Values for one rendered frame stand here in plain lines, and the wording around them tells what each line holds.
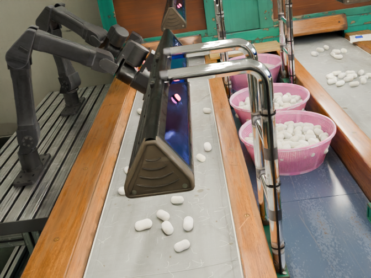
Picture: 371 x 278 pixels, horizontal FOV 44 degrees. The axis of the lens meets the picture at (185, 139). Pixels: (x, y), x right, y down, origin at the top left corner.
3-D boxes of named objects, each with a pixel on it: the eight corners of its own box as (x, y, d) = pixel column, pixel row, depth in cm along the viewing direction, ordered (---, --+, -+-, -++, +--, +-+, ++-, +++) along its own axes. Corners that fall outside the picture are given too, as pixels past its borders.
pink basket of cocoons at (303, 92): (256, 145, 141) (253, 117, 138) (219, 120, 165) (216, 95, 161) (327, 123, 149) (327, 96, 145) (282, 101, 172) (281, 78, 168)
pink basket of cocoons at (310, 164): (248, 187, 120) (244, 155, 116) (237, 144, 144) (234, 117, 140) (349, 174, 118) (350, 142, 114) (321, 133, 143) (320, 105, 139)
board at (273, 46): (210, 60, 207) (210, 57, 207) (208, 52, 221) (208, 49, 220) (282, 49, 205) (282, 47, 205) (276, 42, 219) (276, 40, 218)
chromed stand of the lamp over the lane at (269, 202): (190, 304, 85) (147, 76, 67) (188, 239, 103) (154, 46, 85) (291, 293, 84) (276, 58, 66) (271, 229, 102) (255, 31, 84)
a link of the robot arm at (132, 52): (147, 48, 146) (115, 28, 142) (150, 53, 138) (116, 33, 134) (129, 78, 149) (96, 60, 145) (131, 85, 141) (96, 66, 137)
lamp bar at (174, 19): (161, 32, 140) (157, 8, 137) (167, 4, 196) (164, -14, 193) (186, 28, 139) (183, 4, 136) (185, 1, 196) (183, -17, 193)
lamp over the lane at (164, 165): (125, 201, 51) (112, 144, 48) (155, 60, 108) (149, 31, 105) (195, 192, 51) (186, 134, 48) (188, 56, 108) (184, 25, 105)
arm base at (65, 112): (81, 83, 210) (67, 84, 211) (72, 96, 192) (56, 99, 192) (85, 99, 213) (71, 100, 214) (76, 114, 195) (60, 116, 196)
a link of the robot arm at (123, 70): (142, 67, 146) (123, 55, 144) (142, 70, 140) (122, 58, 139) (132, 85, 147) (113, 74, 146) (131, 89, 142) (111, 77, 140)
